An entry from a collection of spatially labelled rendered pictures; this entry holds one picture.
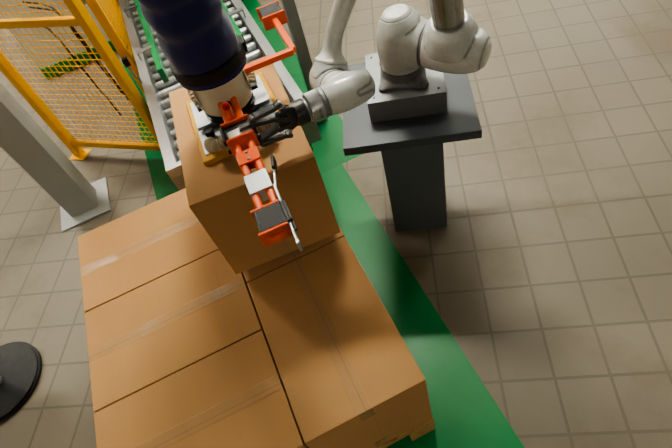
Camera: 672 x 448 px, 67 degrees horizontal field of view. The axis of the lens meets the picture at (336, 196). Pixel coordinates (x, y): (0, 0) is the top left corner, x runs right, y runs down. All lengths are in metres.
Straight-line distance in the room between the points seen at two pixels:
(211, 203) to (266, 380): 0.58
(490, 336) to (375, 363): 0.74
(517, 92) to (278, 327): 2.04
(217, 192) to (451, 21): 0.87
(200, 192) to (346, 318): 0.62
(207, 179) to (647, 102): 2.40
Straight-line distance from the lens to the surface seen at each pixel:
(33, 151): 3.05
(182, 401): 1.79
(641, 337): 2.36
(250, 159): 1.37
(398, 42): 1.78
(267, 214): 1.21
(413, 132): 1.88
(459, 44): 1.69
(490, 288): 2.35
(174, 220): 2.19
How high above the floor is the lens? 2.07
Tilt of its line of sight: 50 degrees down
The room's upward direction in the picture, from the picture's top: 18 degrees counter-clockwise
